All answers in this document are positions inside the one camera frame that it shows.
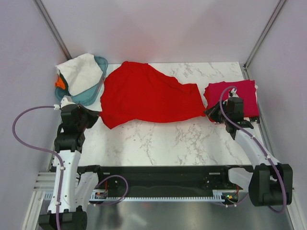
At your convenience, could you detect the red t-shirt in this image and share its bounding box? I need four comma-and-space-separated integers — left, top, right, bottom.
203, 84, 217, 114
100, 61, 205, 129

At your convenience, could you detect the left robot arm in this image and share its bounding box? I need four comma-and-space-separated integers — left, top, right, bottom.
38, 103, 105, 230

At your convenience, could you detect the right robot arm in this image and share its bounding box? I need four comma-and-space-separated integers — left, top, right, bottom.
205, 97, 293, 209

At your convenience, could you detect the folded red t-shirt in stack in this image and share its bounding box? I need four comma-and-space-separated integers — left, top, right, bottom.
203, 84, 217, 114

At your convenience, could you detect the folded magenta t-shirt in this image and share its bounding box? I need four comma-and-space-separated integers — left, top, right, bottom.
206, 80, 260, 118

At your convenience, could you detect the teal plastic basket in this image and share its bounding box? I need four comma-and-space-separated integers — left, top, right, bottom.
55, 56, 108, 106

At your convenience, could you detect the orange garment in basket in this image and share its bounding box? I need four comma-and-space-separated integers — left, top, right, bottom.
55, 75, 66, 90

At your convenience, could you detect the dark green garment in basket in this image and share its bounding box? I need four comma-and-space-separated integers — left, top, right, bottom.
57, 73, 69, 91

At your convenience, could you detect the white t-shirt in basket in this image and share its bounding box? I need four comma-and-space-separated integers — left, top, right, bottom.
56, 53, 103, 96

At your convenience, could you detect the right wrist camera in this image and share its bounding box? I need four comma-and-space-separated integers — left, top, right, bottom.
226, 92, 244, 120

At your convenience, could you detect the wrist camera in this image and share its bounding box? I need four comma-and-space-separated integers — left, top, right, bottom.
60, 96, 77, 115
226, 92, 244, 120

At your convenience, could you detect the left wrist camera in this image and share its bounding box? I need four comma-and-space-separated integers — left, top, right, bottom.
60, 96, 77, 115

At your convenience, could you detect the white slotted cable duct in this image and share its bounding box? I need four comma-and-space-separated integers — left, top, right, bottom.
44, 190, 226, 201

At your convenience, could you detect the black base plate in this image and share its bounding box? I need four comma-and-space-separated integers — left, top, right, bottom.
77, 165, 237, 197

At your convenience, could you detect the left aluminium frame post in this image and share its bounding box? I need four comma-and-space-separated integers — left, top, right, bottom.
33, 0, 71, 60

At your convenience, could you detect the aluminium frame post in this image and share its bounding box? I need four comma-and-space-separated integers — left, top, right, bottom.
33, 0, 71, 60
243, 0, 288, 71

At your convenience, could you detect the right aluminium frame post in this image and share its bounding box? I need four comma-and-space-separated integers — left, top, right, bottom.
243, 0, 288, 71

